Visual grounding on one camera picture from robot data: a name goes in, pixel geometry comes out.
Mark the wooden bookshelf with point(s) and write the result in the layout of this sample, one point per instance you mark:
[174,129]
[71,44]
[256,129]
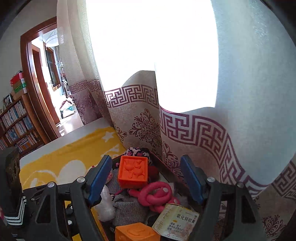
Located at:
[21,128]

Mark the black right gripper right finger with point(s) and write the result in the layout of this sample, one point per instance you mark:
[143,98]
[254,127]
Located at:
[232,204]

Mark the red-orange toy cube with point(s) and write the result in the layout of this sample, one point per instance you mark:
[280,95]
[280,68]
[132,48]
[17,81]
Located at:
[133,172]

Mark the pink leopard print cloth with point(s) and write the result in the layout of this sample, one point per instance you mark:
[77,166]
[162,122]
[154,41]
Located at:
[139,152]

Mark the white ointment box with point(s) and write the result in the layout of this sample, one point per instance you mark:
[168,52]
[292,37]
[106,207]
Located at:
[176,222]

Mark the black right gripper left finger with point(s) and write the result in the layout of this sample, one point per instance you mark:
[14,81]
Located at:
[59,212]

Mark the patterned purple curtain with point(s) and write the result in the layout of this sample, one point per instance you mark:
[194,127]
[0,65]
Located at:
[214,80]

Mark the grey black glove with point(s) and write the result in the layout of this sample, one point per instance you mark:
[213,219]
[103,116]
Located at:
[128,210]

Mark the stacked gift boxes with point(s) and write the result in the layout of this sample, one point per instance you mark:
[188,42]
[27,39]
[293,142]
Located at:
[18,85]

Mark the red tin box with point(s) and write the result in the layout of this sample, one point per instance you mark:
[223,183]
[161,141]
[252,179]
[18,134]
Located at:
[168,176]

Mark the wooden door frame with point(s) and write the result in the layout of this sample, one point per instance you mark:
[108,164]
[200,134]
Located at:
[45,117]

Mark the light orange toy cube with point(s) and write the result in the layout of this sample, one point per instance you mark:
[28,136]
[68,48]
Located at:
[136,231]

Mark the yellow white towel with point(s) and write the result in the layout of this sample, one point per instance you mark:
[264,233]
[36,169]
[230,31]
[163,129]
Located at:
[71,161]

